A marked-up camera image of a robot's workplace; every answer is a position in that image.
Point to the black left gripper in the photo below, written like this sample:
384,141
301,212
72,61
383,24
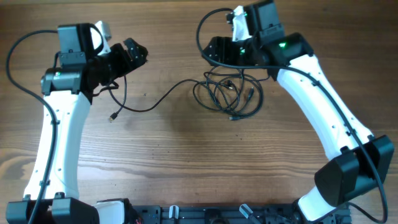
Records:
127,65

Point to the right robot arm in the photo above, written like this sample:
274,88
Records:
357,160

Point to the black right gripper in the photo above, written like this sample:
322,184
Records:
224,50

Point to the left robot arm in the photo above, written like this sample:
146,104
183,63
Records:
84,66

